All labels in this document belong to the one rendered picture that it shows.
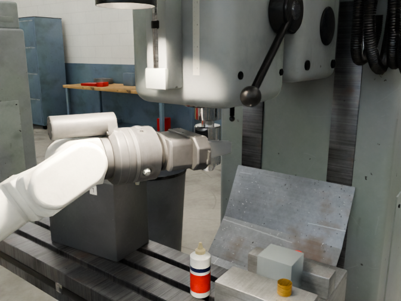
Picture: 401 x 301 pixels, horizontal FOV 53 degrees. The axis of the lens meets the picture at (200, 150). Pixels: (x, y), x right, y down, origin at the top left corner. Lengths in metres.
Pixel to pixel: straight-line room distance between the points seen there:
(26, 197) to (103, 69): 6.93
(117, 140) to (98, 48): 6.97
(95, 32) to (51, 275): 6.78
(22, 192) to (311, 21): 0.54
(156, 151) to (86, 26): 7.22
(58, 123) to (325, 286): 0.49
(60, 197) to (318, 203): 0.65
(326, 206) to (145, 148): 0.54
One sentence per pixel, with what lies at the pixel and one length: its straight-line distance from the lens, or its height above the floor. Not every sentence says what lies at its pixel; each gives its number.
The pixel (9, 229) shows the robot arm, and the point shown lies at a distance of 0.60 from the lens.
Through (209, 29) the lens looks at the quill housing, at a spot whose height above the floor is 1.42.
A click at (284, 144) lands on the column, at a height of 1.16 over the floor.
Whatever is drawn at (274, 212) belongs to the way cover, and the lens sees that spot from 1.05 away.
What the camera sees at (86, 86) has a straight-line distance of 6.54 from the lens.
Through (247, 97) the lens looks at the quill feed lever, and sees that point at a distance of 0.55.
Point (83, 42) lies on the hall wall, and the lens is 7.87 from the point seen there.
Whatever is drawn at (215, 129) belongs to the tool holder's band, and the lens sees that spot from 0.68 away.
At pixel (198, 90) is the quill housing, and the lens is 0.59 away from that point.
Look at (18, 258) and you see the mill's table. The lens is 1.11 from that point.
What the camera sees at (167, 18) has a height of 1.44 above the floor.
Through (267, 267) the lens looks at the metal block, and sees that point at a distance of 0.69.
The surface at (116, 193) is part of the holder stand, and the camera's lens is 0.90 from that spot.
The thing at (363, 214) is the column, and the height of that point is 1.02.
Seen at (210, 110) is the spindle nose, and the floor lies 1.30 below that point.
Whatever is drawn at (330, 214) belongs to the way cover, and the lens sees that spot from 1.01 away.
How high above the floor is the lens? 1.39
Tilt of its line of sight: 14 degrees down
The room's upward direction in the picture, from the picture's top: straight up
